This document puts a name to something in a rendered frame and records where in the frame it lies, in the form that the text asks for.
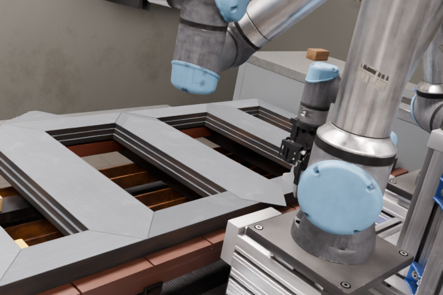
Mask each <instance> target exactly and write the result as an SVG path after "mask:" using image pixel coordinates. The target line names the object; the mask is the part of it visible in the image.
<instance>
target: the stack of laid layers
mask: <svg viewBox="0 0 443 295"><path fill-rule="evenodd" d="M238 109H239V110H241V111H243V112H245V113H248V114H250V115H252V116H254V117H256V118H258V119H261V120H263V121H265V122H268V123H270V124H272V125H274V126H276V127H278V128H280V129H283V130H285V131H287V132H289V133H291V129H292V126H293V124H292V123H290V119H288V118H286V117H284V116H281V115H279V114H277V113H275V112H273V111H270V110H268V109H265V108H263V107H261V106H256V107H245V108H238ZM129 116H130V117H138V118H142V119H149V120H153V121H160V122H164V123H166V124H168V125H170V126H172V127H174V128H175V129H182V128H191V127H196V126H207V127H208V128H211V129H212V130H214V131H216V132H218V133H220V134H222V135H224V136H226V137H228V138H230V139H232V140H234V141H235V142H237V143H239V144H241V145H243V146H245V147H247V148H249V149H251V150H253V151H255V152H257V153H259V154H261V155H263V156H265V157H267V158H269V159H271V160H273V161H275V162H276V163H279V164H280V165H282V166H284V167H286V168H288V169H290V170H291V168H292V166H295V165H294V164H292V163H290V164H289V163H286V162H285V161H283V159H280V158H279V157H278V155H279V152H280V147H278V146H275V145H273V144H271V143H269V142H267V141H265V140H263V139H261V138H259V137H257V136H255V135H253V134H251V133H249V132H246V131H244V130H242V129H240V128H238V127H236V126H234V125H232V124H230V123H228V122H226V121H224V120H222V119H219V118H217V117H215V116H213V115H211V114H210V113H207V112H205V113H195V114H189V115H178V116H172V117H162V118H154V117H146V116H142V115H135V114H130V113H124V112H122V113H121V114H120V115H119V117H118V119H117V120H116V122H115V123H111V124H101V125H95V126H84V127H78V128H67V129H61V130H50V131H45V132H46V133H48V134H49V135H50V136H51V137H53V138H54V139H56V140H57V141H58V142H60V143H61V144H63V145H64V146H67V145H72V144H81V143H86V142H95V141H100V140H108V139H114V140H115V141H117V142H119V143H120V144H122V145H123V146H125V147H126V148H128V149H129V150H131V151H133V152H134V153H136V154H137V155H139V156H140V157H142V158H143V159H145V160H147V161H148V162H149V163H151V164H153V165H154V166H156V167H157V168H159V169H161V170H162V171H163V172H165V173H167V174H168V175H169V176H172V177H173V178H174V179H176V180H178V181H179V182H181V183H182V184H184V185H185V186H187V187H188V188H190V189H191V190H193V191H195V192H196V193H197V194H199V195H201V196H202V197H204V198H205V197H208V196H213V195H215V194H219V193H222V192H226V191H227V190H226V189H224V188H222V187H221V186H219V185H217V184H216V183H214V182H212V181H211V180H209V179H207V178H206V177H204V176H202V175H201V174H199V173H197V172H196V171H194V170H192V169H190V168H189V167H187V166H186V165H184V164H182V163H181V162H179V161H178V160H176V159H174V158H172V157H171V156H169V155H168V154H166V153H164V152H162V151H161V150H159V149H158V148H156V147H154V146H153V145H151V144H149V143H148V142H146V141H144V140H143V139H141V138H139V137H138V136H136V135H134V134H133V133H131V132H129V131H128V130H126V129H124V128H123V126H124V124H125V122H126V121H127V119H128V117H129ZM0 175H1V176H2V177H3V178H4V179H5V180H6V181H7V182H8V183H9V184H10V185H11V186H13V187H14V188H15V189H16V190H17V191H18V192H19V193H20V194H21V195H22V196H23V197H24V198H25V199H27V200H28V201H29V202H30V203H31V204H32V205H33V206H34V207H35V208H36V209H37V210H38V211H39V212H40V213H41V214H42V215H43V216H44V217H45V218H46V219H47V220H48V221H49V222H50V223H51V224H53V225H54V226H55V227H56V228H57V229H58V230H59V231H60V232H61V233H62V234H63V235H64V236H69V235H72V234H76V233H79V232H83V231H86V230H89V229H88V228H86V227H85V226H84V225H83V224H82V223H81V222H80V221H79V220H78V219H77V218H75V217H74V216H73V215H72V214H71V213H69V212H68V211H67V210H66V209H65V208H64V207H63V206H62V205H61V204H60V203H58V202H57V201H56V200H55V199H54V198H52V197H51V196H50V195H49V194H48V193H47V192H46V191H45V190H44V189H43V188H41V187H40V186H39V185H38V184H37V183H36V182H34V181H33V180H32V179H31V178H30V177H29V176H28V175H27V174H26V173H24V172H23V171H22V170H21V169H20V168H19V167H17V166H16V165H15V164H14V163H13V162H12V161H11V160H10V159H9V158H8V157H6V156H5V155H4V154H3V153H2V152H0ZM284 198H285V202H286V206H288V205H292V204H294V203H297V202H298V198H295V197H294V195H293V192H291V193H288V194H285V195H284ZM286 206H281V205H274V204H270V203H262V202H260V203H256V204H254V205H250V206H248V207H244V208H242V209H238V210H235V211H232V212H229V213H226V214H223V215H220V216H217V217H214V218H211V219H207V220H205V221H201V222H199V223H195V224H193V225H189V226H186V227H183V228H179V229H177V230H173V231H171V232H167V233H164V234H161V235H158V236H155V237H152V238H149V239H146V240H142V241H140V242H136V243H134V244H130V245H128V246H124V247H121V248H117V249H115V250H111V251H109V252H106V253H103V254H99V255H95V256H93V257H89V258H87V259H83V260H81V261H77V262H74V263H71V264H68V265H65V266H62V267H59V268H56V269H52V270H50V271H46V272H44V273H40V274H38V275H34V276H31V277H28V278H25V279H22V280H19V281H16V282H12V283H10V284H6V285H3V286H0V295H35V294H39V293H41V292H44V291H46V290H50V289H52V288H55V287H58V286H61V285H64V284H67V283H71V284H72V282H73V281H75V280H78V279H81V278H84V277H87V276H89V275H93V274H95V273H99V272H100V271H104V270H106V269H110V268H112V267H115V266H118V265H121V264H124V263H126V262H129V261H132V260H135V259H138V258H140V257H144V256H146V255H149V254H152V253H155V252H158V251H161V250H164V249H166V248H170V247H172V246H175V245H178V244H181V243H183V242H186V241H189V240H192V239H195V238H198V237H200V236H201V237H202V236H204V235H206V234H209V233H211V232H215V231H217V230H221V229H223V228H226V227H227V222H228V220H231V219H234V218H237V217H241V216H243V215H248V214H250V213H254V212H257V211H260V210H263V209H267V208H269V207H272V208H274V209H275V210H277V209H281V208H283V207H286Z"/></svg>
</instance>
